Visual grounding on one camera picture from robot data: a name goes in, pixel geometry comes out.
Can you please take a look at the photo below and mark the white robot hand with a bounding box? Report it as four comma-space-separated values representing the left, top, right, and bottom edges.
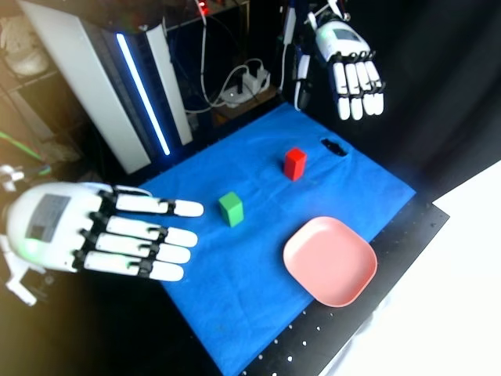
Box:
294, 19, 387, 121
5, 181, 205, 282

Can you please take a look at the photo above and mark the green block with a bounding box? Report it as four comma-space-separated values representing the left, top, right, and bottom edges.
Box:
218, 191, 245, 228

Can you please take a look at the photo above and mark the red block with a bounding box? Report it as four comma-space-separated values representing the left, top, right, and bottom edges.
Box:
283, 147, 308, 182

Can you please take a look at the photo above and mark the pink square plate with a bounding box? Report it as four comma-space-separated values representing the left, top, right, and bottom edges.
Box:
283, 216, 379, 309

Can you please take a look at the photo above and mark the white power strip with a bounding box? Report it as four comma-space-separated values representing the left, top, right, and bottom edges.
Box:
221, 64, 272, 109

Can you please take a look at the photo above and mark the white tower with blue light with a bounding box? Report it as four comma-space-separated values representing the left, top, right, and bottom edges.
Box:
17, 0, 193, 175

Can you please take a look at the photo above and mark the blue cloth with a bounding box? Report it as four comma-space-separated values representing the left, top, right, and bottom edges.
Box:
139, 102, 416, 365

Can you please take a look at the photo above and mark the white cable with long plug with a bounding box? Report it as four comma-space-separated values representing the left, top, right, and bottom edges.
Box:
278, 0, 297, 93

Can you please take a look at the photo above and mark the green cable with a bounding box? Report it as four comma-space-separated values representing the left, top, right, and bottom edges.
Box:
0, 131, 54, 175

